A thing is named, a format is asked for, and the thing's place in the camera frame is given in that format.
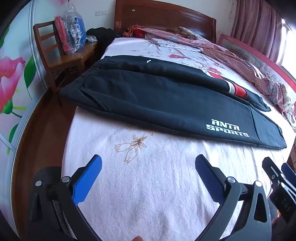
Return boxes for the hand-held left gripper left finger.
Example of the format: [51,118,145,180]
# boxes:
[26,154,103,241]

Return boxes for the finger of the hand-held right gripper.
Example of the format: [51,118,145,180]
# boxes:
[262,157,285,184]
[281,163,296,182]

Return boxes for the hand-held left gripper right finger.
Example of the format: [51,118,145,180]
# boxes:
[195,154,272,241]

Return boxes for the black pants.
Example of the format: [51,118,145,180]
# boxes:
[59,55,287,149]

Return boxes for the bed with floral sheet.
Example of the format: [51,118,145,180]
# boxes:
[61,37,296,241]

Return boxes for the wooden chair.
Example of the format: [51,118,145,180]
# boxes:
[33,20,98,94]

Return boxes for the pink patterned quilt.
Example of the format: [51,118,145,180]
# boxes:
[141,26,296,127]

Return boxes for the floral print wardrobe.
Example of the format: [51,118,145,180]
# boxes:
[0,0,50,209]

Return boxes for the window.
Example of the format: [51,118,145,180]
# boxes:
[280,18,296,68]

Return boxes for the dark clothes pile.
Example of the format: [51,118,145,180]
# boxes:
[86,27,116,44]

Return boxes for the pink curtain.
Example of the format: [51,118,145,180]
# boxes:
[231,0,287,63]

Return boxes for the plastic bag of clothes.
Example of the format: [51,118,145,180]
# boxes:
[54,2,87,55]

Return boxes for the orange fringed cloth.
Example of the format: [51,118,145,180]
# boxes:
[122,25,139,38]

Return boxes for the red pillow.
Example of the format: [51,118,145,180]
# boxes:
[134,28,148,39]

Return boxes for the wooden headboard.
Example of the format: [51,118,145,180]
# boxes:
[114,0,217,43]

